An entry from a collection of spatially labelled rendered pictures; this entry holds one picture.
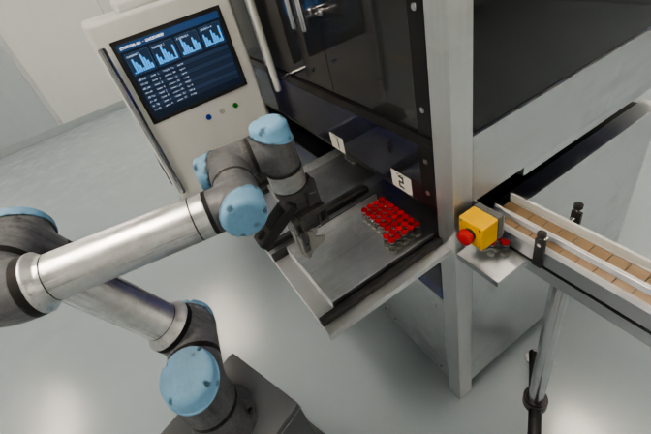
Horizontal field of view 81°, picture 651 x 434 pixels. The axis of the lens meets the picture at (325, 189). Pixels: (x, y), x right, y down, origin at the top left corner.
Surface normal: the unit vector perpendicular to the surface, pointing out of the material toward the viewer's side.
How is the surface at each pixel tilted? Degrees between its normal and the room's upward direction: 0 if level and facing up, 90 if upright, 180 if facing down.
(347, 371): 0
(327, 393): 0
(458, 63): 90
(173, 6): 90
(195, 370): 7
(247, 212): 90
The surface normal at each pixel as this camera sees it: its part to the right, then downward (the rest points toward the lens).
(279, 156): 0.36, 0.50
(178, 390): -0.18, -0.70
